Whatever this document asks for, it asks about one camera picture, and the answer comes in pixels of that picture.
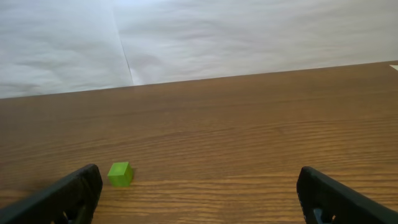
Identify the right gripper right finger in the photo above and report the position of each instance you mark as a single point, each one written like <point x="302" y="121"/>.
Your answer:
<point x="329" y="196"/>

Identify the green cube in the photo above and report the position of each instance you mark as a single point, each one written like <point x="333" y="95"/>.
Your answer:
<point x="120" y="175"/>

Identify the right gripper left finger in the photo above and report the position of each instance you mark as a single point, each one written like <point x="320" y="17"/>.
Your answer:
<point x="71" y="196"/>

